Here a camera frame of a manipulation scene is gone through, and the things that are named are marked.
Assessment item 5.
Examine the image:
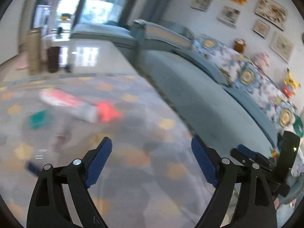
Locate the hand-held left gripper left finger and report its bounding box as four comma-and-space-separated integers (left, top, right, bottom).
27, 136, 113, 228

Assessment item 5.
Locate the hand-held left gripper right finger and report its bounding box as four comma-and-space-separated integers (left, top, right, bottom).
191, 135, 278, 228

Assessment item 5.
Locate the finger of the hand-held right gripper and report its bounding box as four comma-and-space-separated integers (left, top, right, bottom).
231, 144, 277, 171

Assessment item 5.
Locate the red wrapper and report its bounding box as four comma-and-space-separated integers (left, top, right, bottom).
94, 102, 123, 123

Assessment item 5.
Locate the pink white packet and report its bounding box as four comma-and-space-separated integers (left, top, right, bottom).
39, 88, 98, 123

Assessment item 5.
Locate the red blue toy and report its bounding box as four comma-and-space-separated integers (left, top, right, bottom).
282, 85, 295, 98

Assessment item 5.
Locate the small blue item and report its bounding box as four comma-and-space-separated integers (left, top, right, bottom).
26, 162, 41, 174

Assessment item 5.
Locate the blue sofa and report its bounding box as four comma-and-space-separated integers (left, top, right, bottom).
71, 19, 300, 162

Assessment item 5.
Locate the yellow plush toy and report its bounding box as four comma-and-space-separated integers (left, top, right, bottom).
283, 68, 300, 91

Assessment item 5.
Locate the pink plush toy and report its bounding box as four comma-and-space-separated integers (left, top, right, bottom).
255, 52, 270, 69

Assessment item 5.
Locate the white framed butterfly picture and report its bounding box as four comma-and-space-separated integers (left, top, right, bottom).
270, 32, 295, 63

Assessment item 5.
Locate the brown monkey plush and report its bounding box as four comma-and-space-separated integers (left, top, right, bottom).
233, 38, 245, 53

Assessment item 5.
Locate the small framed butterfly picture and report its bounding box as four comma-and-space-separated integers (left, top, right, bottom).
252, 19, 271, 38

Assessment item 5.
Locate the beige thermos bottle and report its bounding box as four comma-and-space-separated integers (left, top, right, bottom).
27, 28, 43, 75

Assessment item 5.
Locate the blue armrest cloth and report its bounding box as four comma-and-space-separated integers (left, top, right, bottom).
132, 19, 194, 50

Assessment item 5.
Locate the white canvas picture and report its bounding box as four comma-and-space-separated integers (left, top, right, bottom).
217, 5, 240, 27

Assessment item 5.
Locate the large framed floral picture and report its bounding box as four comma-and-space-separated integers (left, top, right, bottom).
254, 0, 288, 31

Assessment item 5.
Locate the black framed floral picture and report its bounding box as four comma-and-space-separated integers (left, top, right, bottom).
190, 0, 215, 11

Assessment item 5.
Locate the grey blue curtain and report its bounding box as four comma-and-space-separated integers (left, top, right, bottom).
119, 0, 176, 26

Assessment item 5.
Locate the green white ring toy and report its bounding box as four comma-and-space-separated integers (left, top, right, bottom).
292, 114, 304, 138

